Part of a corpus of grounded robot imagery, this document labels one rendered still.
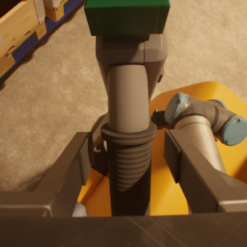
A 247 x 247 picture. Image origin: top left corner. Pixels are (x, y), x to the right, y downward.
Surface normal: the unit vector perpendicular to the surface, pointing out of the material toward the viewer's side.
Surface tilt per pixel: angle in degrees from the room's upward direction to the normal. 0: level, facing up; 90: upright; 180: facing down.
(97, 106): 0
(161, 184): 45
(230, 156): 0
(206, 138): 33
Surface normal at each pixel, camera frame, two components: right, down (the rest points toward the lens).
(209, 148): 0.11, -0.69
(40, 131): 0.25, -0.21
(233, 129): 0.15, 0.40
